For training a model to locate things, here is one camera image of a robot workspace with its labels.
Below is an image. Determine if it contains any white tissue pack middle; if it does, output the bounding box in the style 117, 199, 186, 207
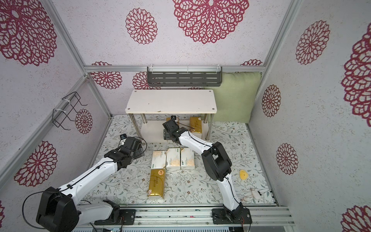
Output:
166, 148, 181, 171

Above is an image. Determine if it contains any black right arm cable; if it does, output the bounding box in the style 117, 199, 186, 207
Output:
176, 121, 252, 232

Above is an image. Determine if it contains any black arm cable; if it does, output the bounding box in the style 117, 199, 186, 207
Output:
22, 136, 148, 230
176, 121, 252, 232

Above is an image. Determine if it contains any white tissue pack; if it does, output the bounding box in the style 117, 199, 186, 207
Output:
151, 150, 167, 169
166, 148, 181, 171
180, 148, 195, 170

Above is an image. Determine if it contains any green fabric cushion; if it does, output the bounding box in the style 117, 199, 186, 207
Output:
205, 72, 261, 123

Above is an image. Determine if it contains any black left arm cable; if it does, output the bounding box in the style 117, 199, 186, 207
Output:
22, 136, 148, 230

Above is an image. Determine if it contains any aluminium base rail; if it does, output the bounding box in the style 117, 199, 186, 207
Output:
75, 206, 298, 232

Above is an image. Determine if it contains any white two-tier metal-legged shelf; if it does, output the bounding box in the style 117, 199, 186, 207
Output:
125, 89, 217, 143

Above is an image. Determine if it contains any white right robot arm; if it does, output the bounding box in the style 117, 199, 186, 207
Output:
162, 119, 252, 225

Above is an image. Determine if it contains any gold tissue pack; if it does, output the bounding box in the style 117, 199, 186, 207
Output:
189, 117, 203, 134
166, 117, 179, 123
147, 169, 166, 200

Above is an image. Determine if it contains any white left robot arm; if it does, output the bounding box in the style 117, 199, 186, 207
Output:
36, 137, 144, 232

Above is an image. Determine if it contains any white tissue pack left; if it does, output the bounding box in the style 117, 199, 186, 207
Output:
151, 150, 167, 169

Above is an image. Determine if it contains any yellow toy lemon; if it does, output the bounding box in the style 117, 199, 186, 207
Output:
239, 170, 249, 180

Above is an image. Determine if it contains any white tissue pack right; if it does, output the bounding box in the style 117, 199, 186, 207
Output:
180, 148, 195, 170

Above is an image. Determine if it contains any black wire wall rack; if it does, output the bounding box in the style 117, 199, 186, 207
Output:
51, 91, 87, 131

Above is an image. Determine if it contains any grey wall-mounted metal rack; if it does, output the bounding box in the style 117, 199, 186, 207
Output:
147, 66, 223, 88

